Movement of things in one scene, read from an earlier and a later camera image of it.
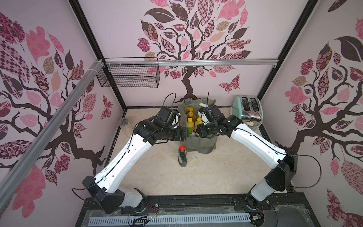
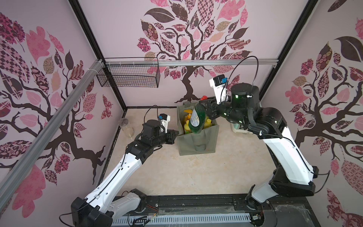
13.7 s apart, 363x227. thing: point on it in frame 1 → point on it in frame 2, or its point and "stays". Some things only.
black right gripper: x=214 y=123 → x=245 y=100
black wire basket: x=129 y=72 stays
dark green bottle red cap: x=182 y=157 → x=198 y=118
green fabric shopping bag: x=206 y=145 stays
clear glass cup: x=126 y=127 stays
